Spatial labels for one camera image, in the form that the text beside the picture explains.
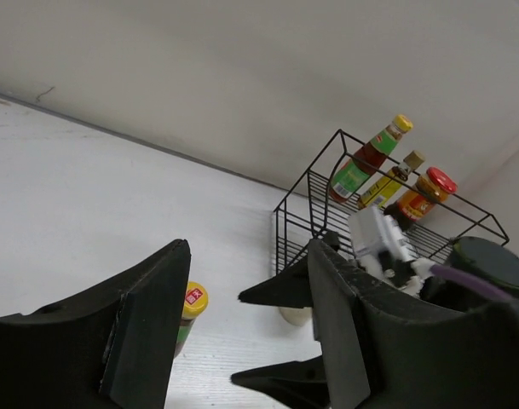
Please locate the black cap spice shaker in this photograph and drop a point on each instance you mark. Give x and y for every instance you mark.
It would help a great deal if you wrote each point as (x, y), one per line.
(296, 316)

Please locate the black wire rack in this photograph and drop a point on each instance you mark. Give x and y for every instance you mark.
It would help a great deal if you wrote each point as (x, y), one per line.
(309, 211)

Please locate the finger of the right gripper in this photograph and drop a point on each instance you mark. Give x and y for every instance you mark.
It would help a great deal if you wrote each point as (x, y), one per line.
(303, 284)
(295, 384)

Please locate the yellow cap chili sauce bottle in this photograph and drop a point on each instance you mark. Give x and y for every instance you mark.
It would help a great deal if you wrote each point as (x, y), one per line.
(368, 159)

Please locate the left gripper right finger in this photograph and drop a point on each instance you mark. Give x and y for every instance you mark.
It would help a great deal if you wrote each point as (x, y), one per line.
(385, 349)

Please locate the small yellow oil bottle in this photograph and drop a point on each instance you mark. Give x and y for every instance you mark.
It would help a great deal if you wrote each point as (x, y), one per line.
(379, 193)

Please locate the green label sauce bottle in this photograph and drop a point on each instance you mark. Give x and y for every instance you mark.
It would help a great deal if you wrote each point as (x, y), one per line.
(196, 301)

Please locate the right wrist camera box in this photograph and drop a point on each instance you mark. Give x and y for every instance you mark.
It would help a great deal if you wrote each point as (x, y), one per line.
(384, 251)

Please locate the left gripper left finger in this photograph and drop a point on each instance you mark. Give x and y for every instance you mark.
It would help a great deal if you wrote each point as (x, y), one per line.
(110, 346)

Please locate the red lid chili jar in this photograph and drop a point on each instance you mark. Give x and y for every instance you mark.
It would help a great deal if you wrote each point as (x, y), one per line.
(434, 186)

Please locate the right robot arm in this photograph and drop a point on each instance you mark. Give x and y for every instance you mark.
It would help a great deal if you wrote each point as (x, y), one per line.
(476, 272)

